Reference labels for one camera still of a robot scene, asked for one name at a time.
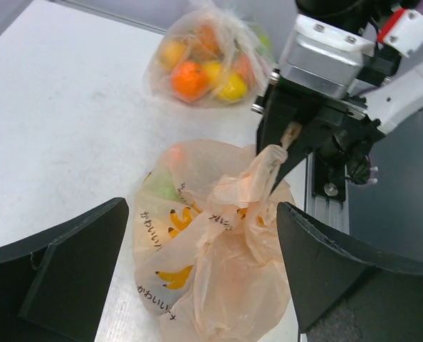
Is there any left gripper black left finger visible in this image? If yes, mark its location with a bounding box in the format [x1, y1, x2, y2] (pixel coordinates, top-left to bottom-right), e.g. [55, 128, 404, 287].
[0, 197, 129, 341]

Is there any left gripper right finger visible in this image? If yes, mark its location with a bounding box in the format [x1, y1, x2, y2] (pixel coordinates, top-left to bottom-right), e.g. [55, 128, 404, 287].
[276, 202, 423, 341]

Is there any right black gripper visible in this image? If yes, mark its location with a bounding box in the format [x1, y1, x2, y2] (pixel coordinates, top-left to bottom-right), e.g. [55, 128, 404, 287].
[252, 68, 380, 191]

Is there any orange plastic shopping bag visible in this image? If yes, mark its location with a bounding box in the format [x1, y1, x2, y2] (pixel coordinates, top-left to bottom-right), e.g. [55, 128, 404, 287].
[132, 140, 293, 341]

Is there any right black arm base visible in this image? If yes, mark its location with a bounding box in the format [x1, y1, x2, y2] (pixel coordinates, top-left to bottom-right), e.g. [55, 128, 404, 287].
[312, 143, 379, 202]

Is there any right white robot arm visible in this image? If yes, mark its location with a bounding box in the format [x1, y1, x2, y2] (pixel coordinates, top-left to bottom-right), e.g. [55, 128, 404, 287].
[252, 63, 423, 187]

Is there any clear bag of fruits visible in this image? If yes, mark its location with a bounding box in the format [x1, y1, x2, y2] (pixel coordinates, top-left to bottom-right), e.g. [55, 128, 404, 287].
[145, 1, 275, 108]

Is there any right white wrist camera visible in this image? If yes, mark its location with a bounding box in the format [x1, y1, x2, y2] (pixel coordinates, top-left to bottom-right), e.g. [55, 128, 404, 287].
[278, 14, 375, 99]

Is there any aluminium front rail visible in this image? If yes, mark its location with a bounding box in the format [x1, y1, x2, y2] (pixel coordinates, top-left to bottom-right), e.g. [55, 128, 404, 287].
[304, 153, 350, 234]

